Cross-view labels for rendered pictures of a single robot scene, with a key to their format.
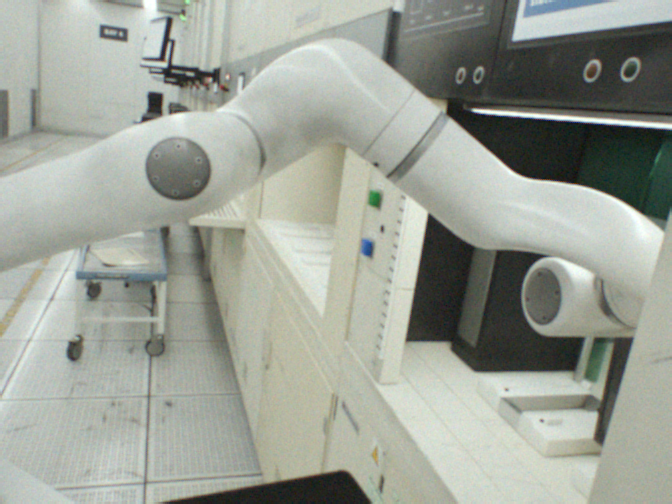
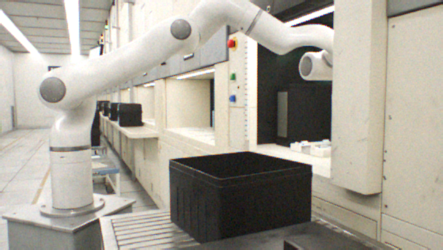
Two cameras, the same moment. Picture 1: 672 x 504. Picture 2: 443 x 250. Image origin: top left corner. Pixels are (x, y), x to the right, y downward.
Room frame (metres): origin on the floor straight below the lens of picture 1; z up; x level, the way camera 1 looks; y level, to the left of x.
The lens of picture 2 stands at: (-0.41, 0.12, 1.09)
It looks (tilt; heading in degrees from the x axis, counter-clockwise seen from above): 5 degrees down; 356
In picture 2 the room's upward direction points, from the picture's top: straight up
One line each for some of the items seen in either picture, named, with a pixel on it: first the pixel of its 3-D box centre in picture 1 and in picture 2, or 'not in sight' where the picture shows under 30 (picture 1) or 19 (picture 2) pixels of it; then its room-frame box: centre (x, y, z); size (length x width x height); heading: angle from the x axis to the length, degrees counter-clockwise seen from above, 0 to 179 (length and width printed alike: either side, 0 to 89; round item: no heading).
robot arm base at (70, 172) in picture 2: not in sight; (72, 177); (0.62, 0.50, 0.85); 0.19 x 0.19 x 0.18
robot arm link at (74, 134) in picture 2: not in sight; (73, 110); (0.65, 0.50, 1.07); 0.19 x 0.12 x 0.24; 178
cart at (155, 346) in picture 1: (125, 284); (94, 183); (3.00, 1.16, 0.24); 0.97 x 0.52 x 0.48; 21
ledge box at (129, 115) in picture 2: not in sight; (129, 114); (3.40, 0.86, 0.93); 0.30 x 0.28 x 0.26; 16
